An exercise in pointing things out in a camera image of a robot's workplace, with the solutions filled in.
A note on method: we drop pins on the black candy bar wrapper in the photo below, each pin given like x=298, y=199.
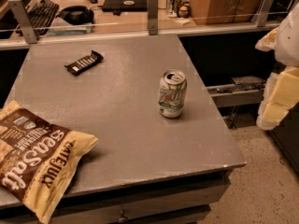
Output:
x=85, y=63

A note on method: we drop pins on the small round brown container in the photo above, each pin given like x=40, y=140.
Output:
x=183, y=12

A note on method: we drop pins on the left metal divider bracket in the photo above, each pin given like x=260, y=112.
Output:
x=22, y=17

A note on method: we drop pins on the right metal divider bracket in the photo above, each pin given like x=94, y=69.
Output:
x=262, y=13

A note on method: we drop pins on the black computer keyboard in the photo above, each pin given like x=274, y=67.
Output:
x=41, y=15

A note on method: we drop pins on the black headphones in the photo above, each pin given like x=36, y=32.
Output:
x=76, y=15

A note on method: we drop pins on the black closed laptop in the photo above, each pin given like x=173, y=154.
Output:
x=124, y=5

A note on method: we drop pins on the middle metal divider bracket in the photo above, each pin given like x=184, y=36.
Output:
x=152, y=17

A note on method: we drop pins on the white plastic cover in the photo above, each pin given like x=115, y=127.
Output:
x=284, y=40

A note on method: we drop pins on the white green 7up can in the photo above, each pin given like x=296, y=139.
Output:
x=172, y=92

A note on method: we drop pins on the metal divider bracket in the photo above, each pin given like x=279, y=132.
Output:
x=22, y=17
x=152, y=17
x=262, y=13

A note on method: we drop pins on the grey table drawer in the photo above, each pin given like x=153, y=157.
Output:
x=181, y=201

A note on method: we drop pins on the clear glass jar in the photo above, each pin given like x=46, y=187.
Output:
x=172, y=7

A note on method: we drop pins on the grey metal shelf rail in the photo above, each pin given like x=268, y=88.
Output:
x=240, y=91

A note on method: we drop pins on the yellow foam padding block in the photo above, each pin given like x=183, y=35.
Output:
x=280, y=96

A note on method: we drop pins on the brown cardboard box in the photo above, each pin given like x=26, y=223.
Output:
x=206, y=12

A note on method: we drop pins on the yellow brown chips bag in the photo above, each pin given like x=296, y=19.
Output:
x=38, y=159

